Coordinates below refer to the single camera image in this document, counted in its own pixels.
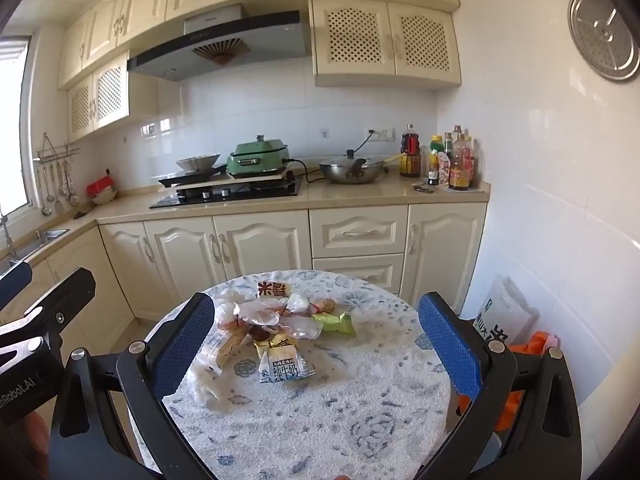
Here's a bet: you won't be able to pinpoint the silver pan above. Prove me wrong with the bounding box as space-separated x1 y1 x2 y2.
175 152 222 173

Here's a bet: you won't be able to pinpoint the black power cable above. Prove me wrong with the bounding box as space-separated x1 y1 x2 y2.
282 157 328 184

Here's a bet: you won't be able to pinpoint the white blue milk pouch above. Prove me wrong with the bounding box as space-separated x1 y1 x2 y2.
257 347 319 384

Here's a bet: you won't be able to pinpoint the steel wok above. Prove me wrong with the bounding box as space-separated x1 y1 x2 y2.
318 149 403 184

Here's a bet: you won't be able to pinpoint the orange plastic bag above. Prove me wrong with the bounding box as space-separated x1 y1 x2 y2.
452 330 561 433

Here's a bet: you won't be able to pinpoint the black gas stove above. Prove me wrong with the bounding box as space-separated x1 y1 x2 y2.
149 175 303 210

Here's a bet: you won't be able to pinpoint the orange black snack wrapper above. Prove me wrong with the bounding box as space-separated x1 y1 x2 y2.
256 280 292 301

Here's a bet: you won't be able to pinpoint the clear plastic bag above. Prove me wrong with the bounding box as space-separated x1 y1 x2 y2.
232 299 325 341

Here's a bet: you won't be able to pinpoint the row of condiment bottles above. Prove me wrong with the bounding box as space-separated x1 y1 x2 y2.
399 123 478 192

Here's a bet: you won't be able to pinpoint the cream base cabinets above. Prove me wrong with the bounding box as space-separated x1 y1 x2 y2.
0 201 488 356

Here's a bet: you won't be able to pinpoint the floral tablecloth on round table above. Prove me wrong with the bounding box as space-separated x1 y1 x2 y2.
135 269 453 480

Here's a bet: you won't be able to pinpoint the white rice bag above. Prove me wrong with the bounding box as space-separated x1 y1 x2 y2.
472 274 541 348

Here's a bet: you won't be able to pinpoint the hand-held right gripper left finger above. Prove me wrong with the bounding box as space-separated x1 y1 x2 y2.
49 292 217 480

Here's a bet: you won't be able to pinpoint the steel faucet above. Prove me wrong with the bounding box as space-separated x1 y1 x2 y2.
0 212 16 261

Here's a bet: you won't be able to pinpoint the grey range hood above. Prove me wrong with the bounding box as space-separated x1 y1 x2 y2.
126 4 308 82

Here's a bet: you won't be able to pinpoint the pale yellow snack packet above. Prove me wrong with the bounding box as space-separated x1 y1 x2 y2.
252 331 301 357

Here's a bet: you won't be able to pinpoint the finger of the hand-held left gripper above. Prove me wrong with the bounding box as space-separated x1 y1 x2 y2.
0 260 34 311
24 268 97 337

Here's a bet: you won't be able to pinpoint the utensil rack with ladles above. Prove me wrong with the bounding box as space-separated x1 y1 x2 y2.
34 132 82 218

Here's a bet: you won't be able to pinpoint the wide lattice door wall cabinet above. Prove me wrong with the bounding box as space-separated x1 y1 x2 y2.
309 0 462 92

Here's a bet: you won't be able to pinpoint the steel sink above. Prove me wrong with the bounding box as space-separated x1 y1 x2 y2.
15 227 71 256

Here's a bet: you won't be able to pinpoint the green electric cooker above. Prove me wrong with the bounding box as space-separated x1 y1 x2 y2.
226 134 293 179

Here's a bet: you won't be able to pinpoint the yellow-green packet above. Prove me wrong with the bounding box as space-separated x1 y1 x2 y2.
311 311 357 337

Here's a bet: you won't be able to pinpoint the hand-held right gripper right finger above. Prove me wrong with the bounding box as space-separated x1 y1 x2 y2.
418 291 585 480

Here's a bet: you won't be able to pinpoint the clear yellow-print wrapper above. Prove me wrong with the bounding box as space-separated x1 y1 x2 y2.
197 329 257 377

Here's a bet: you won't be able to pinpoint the window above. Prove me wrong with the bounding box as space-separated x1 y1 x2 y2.
0 35 36 218

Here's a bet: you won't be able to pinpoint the red lid container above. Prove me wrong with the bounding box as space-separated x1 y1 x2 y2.
86 170 120 206

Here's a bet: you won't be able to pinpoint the wooden board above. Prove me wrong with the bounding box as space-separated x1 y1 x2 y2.
172 170 296 192

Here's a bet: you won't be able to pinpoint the narrow lattice door wall cabinet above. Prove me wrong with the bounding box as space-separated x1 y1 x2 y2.
66 50 131 143

